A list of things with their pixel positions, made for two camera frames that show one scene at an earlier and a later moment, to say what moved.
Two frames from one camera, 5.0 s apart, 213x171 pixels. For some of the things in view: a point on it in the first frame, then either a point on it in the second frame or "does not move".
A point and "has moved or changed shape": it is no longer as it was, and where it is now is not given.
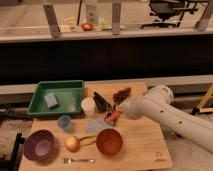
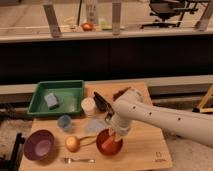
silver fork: [69, 160] does not move
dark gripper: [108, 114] → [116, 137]
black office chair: [170, 12] does not move
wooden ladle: [87, 140] does not move
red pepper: [115, 115] has moved or changed shape
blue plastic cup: [64, 121] does not move
